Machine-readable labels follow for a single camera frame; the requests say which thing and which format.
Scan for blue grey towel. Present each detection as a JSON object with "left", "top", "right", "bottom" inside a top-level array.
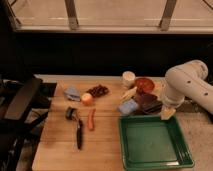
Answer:
[{"left": 65, "top": 87, "right": 80, "bottom": 101}]

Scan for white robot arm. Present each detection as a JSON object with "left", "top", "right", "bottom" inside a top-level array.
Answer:
[{"left": 161, "top": 60, "right": 213, "bottom": 120}]

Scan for green plastic tray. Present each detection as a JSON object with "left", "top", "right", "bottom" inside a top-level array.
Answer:
[{"left": 118, "top": 115, "right": 194, "bottom": 171}]

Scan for dark purple plate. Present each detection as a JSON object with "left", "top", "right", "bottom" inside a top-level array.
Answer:
[{"left": 134, "top": 93, "right": 162, "bottom": 115}]

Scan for blue sponge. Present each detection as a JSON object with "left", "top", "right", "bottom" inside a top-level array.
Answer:
[{"left": 118, "top": 99, "right": 139, "bottom": 115}]

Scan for pale corn cob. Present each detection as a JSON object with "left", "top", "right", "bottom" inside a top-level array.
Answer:
[{"left": 121, "top": 87, "right": 137, "bottom": 101}]

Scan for white cup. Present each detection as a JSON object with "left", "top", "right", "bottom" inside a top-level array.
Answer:
[{"left": 122, "top": 71, "right": 136, "bottom": 88}]

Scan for bunch of dark grapes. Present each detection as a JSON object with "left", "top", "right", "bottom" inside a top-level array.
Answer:
[{"left": 88, "top": 85, "right": 109, "bottom": 98}]

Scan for orange carrot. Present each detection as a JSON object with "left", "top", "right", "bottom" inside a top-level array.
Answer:
[{"left": 87, "top": 109, "right": 96, "bottom": 131}]

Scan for yellow apple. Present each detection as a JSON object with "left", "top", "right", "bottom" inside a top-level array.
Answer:
[{"left": 81, "top": 93, "right": 93, "bottom": 105}]

